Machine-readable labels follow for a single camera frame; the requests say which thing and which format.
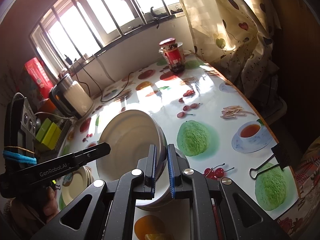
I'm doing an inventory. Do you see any white blue-striped bowl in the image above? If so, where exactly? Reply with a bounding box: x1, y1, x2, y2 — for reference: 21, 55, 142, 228
136, 146, 171, 211
96, 110, 167, 181

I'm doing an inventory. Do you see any stainless steel bowl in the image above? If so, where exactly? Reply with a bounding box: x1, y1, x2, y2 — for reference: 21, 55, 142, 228
175, 147, 190, 173

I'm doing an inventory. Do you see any person's left hand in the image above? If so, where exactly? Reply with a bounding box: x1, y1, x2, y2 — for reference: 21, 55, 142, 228
10, 186, 58, 234

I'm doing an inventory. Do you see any zigzag patterned tray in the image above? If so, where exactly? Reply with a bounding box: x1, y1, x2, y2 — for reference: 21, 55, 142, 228
54, 120, 72, 153

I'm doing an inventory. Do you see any upper green box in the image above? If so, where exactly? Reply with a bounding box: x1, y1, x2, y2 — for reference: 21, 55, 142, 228
35, 118, 52, 142

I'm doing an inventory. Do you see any fruit printed tablecloth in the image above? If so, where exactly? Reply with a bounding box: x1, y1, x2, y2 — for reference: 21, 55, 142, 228
62, 55, 298, 218

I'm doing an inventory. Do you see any white electric kettle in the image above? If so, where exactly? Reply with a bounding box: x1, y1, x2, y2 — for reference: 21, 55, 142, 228
49, 74, 94, 120

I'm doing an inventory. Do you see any orange box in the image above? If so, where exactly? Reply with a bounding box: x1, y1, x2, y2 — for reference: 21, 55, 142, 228
39, 98, 56, 114

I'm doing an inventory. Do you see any red paper package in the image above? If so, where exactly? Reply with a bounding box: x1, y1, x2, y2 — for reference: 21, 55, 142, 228
24, 57, 53, 99

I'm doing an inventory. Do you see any black binder clip right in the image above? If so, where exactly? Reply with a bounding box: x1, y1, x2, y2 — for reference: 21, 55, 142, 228
248, 143, 292, 181

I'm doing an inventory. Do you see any window with bars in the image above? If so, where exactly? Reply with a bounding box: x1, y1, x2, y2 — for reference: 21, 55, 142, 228
30, 0, 183, 79

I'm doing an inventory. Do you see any red chili sauce jar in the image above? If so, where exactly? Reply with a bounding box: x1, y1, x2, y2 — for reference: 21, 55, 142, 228
159, 38, 184, 74

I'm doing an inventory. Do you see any black hook on windowsill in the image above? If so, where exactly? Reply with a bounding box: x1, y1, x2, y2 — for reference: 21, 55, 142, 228
150, 7, 167, 29

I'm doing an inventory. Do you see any heart patterned curtain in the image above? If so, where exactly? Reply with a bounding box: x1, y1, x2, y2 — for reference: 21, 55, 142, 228
180, 0, 279, 98

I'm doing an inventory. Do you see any white cable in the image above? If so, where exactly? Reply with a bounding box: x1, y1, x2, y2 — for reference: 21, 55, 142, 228
34, 110, 75, 120

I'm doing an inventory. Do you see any black camera box left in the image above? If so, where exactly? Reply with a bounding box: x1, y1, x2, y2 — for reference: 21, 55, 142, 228
3, 92, 37, 172

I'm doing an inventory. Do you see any black power cable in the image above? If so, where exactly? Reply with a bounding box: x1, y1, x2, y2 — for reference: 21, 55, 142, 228
64, 55, 135, 103

